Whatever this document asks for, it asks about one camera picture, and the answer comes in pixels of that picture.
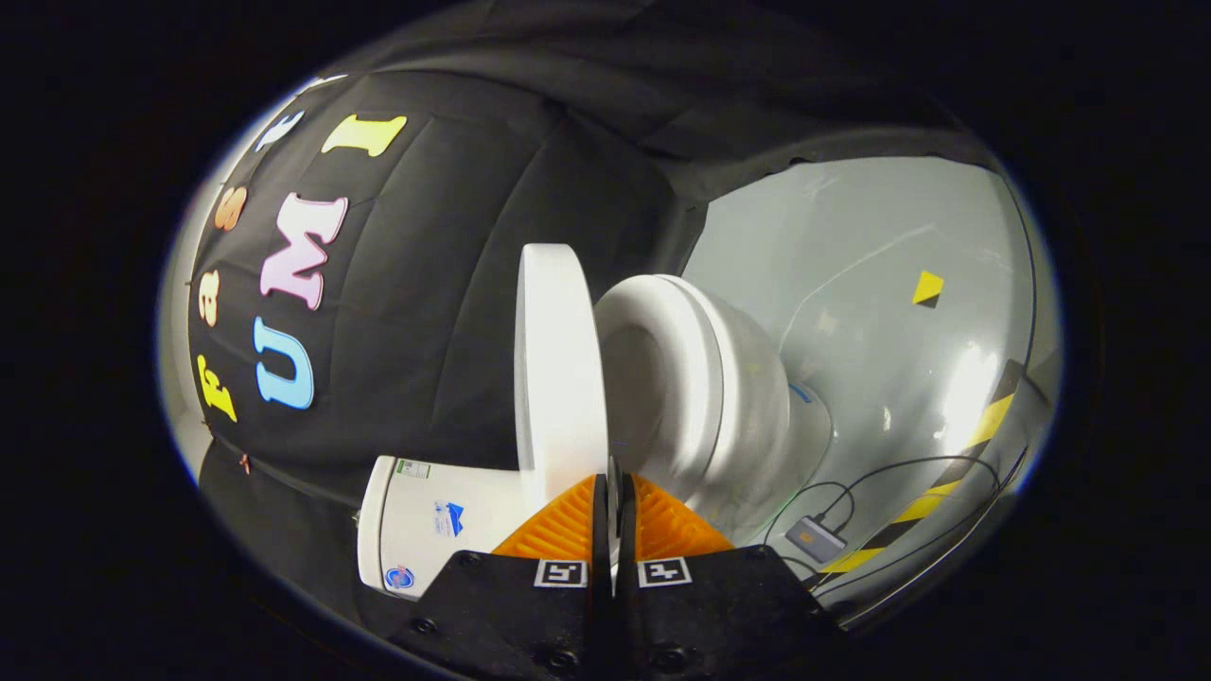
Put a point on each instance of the yellow black hazard tape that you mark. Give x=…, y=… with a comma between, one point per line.
x=989, y=421

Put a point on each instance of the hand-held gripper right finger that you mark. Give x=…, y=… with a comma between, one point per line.
x=700, y=615

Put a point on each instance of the small grey device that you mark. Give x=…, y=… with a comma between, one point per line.
x=815, y=539

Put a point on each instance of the black backdrop cloth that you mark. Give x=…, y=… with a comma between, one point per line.
x=454, y=284

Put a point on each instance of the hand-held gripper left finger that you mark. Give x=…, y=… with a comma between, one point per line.
x=530, y=615

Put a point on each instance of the yellow black floor sticker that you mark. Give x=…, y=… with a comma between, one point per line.
x=927, y=288

